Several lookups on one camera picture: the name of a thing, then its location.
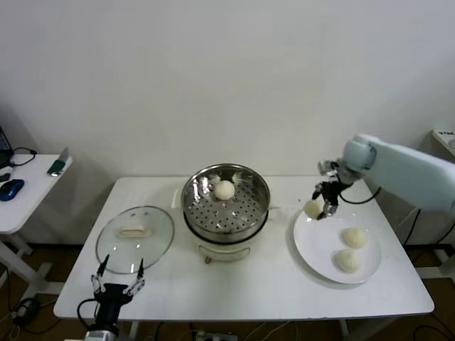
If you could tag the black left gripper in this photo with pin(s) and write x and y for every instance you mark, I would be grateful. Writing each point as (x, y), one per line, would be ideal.
(112, 295)

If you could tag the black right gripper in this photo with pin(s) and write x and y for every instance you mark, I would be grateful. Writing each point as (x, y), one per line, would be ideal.
(332, 192)

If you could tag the white steamed baozi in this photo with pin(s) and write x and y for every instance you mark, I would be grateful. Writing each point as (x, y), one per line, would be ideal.
(354, 238)
(347, 261)
(313, 209)
(224, 190)

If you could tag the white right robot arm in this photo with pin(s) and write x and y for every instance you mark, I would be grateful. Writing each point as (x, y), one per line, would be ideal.
(409, 167)

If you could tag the steel steamer basket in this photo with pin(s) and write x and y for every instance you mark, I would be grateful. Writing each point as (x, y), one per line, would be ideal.
(199, 188)

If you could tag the white round plate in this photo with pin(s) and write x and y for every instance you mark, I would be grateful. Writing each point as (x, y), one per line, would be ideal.
(320, 248)

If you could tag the white electric cooker base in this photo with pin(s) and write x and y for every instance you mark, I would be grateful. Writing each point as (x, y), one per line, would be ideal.
(227, 250)

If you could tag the white floor power strip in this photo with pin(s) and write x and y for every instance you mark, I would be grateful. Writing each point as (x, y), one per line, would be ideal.
(217, 335)

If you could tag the white side table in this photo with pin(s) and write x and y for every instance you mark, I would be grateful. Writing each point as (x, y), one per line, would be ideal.
(32, 192)

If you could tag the green white handheld device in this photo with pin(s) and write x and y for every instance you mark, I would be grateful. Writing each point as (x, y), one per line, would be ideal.
(56, 168)

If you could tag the blue computer mouse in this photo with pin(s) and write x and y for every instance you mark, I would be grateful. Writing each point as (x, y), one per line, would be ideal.
(10, 190)

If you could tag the small black white device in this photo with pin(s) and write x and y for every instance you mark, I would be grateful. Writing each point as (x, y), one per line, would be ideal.
(5, 175)

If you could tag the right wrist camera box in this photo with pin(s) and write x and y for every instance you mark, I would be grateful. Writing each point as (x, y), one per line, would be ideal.
(327, 167)

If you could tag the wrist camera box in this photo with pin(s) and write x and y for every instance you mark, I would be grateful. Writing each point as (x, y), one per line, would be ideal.
(327, 167)
(101, 335)

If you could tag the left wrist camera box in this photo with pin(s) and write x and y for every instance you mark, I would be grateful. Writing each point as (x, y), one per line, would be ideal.
(101, 335)

